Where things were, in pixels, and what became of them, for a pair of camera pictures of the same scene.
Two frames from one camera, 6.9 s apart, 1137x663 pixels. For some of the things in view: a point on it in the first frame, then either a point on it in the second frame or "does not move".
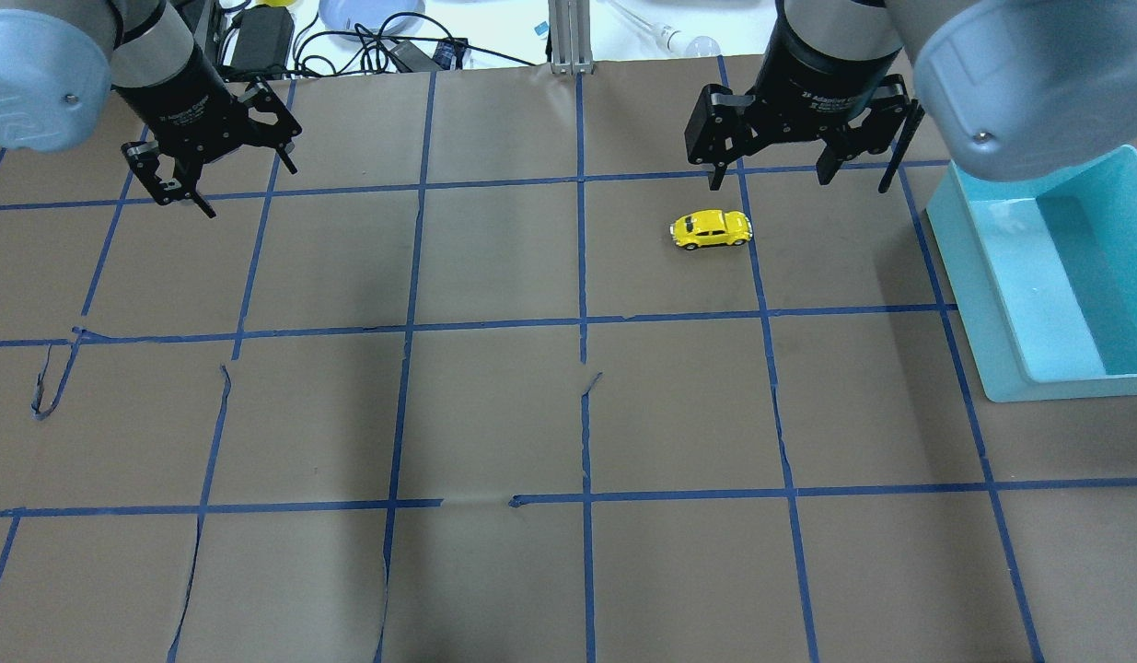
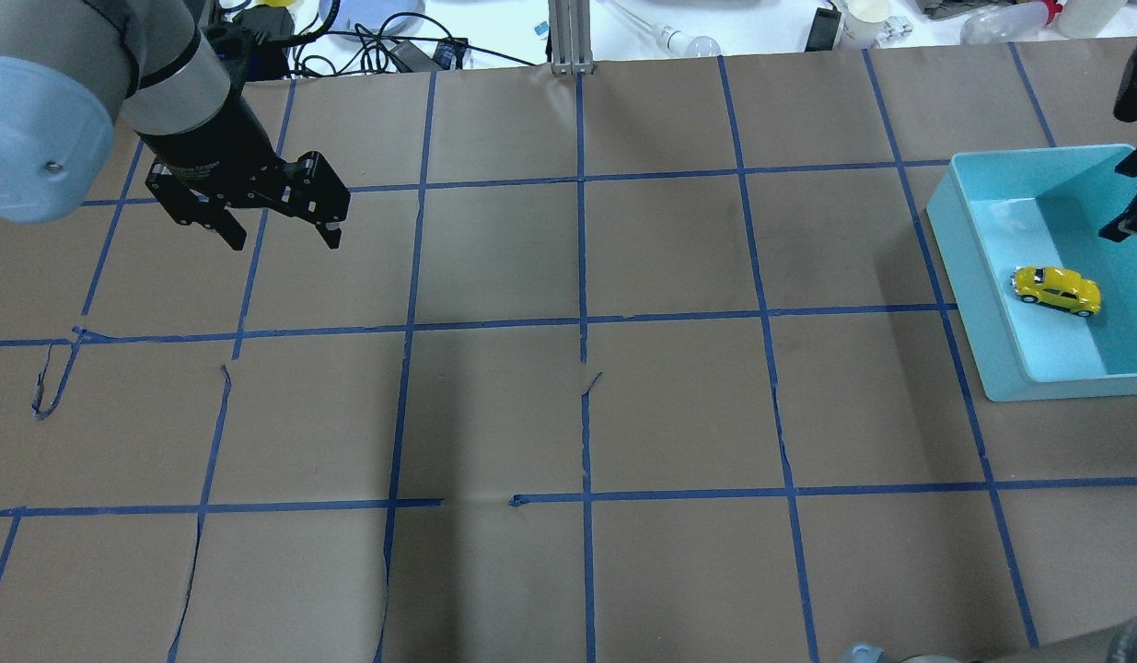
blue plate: x=382 y=16 does not move
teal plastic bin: x=1054 y=276 does not move
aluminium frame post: x=570 y=37 does not move
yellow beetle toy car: x=711 y=227 → x=1060 y=287
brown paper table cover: x=490 y=370 does not move
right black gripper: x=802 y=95 → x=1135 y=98
